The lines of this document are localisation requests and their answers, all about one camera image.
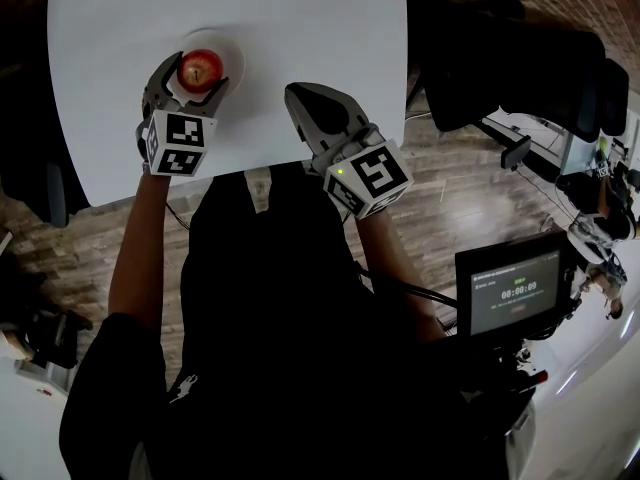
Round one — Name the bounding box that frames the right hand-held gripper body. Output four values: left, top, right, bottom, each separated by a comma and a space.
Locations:
309, 122, 416, 221

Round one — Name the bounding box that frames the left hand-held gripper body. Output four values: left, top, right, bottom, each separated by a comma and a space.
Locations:
134, 106, 220, 179

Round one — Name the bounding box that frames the red apple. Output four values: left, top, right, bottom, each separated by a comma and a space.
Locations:
177, 49, 225, 94

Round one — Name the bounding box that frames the white plate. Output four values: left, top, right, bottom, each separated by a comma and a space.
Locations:
172, 27, 247, 107

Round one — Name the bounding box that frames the person's right forearm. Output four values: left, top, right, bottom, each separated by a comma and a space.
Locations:
352, 207, 446, 344

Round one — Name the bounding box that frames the person's left forearm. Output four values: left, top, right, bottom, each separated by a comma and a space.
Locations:
107, 170, 174, 332

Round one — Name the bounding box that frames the black office chair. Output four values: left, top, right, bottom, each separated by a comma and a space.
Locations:
0, 32, 91, 229
407, 0, 631, 170

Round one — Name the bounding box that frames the black monitor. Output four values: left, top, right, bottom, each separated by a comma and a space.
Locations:
454, 232, 581, 339

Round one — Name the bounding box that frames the grey desk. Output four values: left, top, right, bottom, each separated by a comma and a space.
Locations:
477, 110, 601, 175

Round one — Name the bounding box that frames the black monitor mount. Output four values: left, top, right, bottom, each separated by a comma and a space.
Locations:
359, 262, 551, 404

